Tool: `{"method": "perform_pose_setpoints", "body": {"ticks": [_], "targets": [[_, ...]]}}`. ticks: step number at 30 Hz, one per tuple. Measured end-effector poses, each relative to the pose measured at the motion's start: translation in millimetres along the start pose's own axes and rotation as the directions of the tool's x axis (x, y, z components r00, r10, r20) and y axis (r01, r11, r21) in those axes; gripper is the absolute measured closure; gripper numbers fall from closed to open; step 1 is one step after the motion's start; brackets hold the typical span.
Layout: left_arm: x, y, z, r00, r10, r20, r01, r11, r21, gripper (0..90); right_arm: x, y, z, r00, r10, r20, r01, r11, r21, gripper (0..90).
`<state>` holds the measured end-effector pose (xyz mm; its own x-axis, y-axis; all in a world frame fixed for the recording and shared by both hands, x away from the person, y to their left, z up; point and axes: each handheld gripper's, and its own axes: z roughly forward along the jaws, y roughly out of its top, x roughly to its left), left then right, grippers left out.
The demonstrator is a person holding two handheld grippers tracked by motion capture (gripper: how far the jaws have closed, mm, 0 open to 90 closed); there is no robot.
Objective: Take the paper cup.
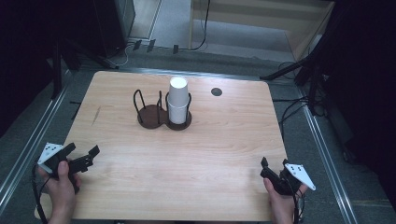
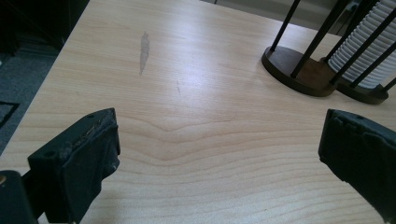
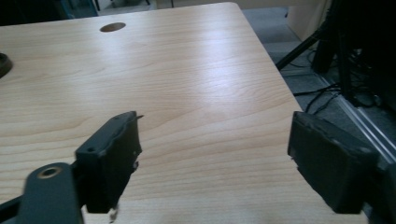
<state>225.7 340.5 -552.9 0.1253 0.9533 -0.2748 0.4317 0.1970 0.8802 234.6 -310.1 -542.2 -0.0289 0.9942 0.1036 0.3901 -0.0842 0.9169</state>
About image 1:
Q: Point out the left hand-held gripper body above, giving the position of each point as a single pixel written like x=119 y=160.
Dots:
x=49 y=153

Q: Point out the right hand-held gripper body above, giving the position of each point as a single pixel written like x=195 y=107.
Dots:
x=299 y=174

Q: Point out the brown double cup holder rack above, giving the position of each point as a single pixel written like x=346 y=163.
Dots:
x=151 y=115

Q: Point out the white paper cup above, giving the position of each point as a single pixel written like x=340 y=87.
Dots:
x=178 y=114
x=178 y=90

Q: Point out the person's right hand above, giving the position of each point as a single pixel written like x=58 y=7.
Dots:
x=283 y=208

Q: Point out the person's left hand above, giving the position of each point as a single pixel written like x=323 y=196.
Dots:
x=62 y=199

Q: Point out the black metal stand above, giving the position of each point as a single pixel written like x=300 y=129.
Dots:
x=57 y=68

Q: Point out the dark round table grommet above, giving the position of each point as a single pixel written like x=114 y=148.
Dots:
x=216 y=91

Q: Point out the black tripod stand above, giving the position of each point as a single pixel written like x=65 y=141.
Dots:
x=289 y=69

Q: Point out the dark tape strip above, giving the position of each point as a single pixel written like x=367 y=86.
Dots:
x=176 y=49
x=137 y=45
x=151 y=45

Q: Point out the black cabinet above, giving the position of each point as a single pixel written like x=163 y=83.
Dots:
x=109 y=25

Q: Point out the metal floor rail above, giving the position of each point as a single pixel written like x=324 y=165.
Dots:
x=327 y=165
x=31 y=146

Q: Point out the light wooden frame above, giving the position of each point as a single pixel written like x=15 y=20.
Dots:
x=264 y=13

